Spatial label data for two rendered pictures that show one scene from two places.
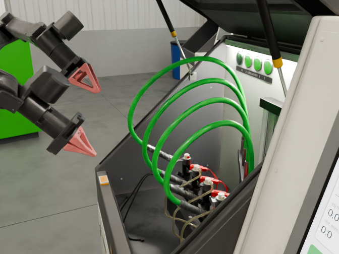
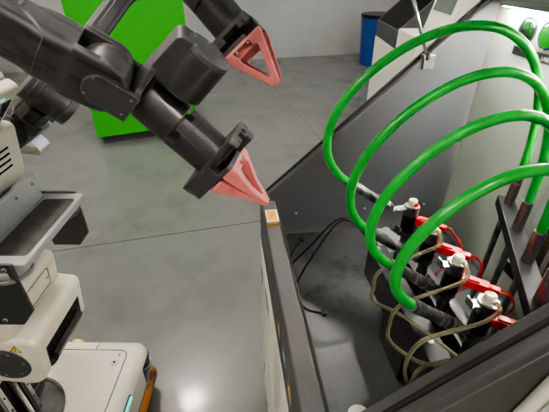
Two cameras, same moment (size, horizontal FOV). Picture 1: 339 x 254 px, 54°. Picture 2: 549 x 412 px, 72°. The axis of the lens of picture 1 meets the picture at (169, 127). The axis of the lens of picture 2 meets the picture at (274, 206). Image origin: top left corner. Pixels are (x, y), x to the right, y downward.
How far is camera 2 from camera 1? 0.33 m
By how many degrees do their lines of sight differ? 16
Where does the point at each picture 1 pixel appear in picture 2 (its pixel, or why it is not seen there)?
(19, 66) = not seen: hidden behind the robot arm
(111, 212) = (282, 273)
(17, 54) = (169, 23)
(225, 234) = (506, 387)
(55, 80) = (199, 57)
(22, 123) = not seen: hidden behind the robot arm
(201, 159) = (417, 194)
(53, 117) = (195, 132)
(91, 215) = (249, 235)
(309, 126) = not seen: outside the picture
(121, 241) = (297, 329)
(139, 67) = (318, 47)
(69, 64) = (229, 27)
